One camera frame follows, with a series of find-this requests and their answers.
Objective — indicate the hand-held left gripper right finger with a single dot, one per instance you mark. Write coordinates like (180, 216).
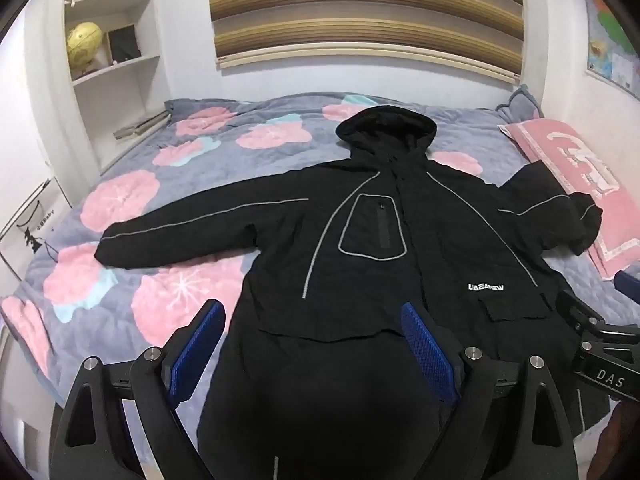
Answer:
(425, 345)

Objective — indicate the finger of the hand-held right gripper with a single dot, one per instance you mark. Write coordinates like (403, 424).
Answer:
(607, 360)
(629, 287)

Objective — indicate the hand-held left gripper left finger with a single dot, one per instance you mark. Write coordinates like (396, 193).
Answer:
(197, 345)

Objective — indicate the black hooded jacket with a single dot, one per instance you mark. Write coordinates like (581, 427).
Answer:
(390, 260)

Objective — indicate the pink pillow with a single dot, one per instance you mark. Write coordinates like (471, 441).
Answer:
(575, 160)

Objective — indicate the grey floral blanket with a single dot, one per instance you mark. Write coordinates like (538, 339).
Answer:
(210, 160)

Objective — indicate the white paper bag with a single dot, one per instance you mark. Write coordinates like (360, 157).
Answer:
(35, 230)

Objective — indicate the grey pillow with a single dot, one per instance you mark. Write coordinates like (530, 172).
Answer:
(522, 105)

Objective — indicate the flat stack of books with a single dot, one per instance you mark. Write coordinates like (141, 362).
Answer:
(142, 126)

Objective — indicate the white bookshelf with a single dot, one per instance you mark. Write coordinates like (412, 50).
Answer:
(130, 90)

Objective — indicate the yellow globe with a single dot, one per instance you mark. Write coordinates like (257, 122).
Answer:
(84, 46)

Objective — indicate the striped window blind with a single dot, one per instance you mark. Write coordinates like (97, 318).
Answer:
(365, 10)

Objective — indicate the wall map poster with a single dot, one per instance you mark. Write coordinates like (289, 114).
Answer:
(612, 45)

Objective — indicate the black picture frame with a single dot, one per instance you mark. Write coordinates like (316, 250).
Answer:
(122, 42)

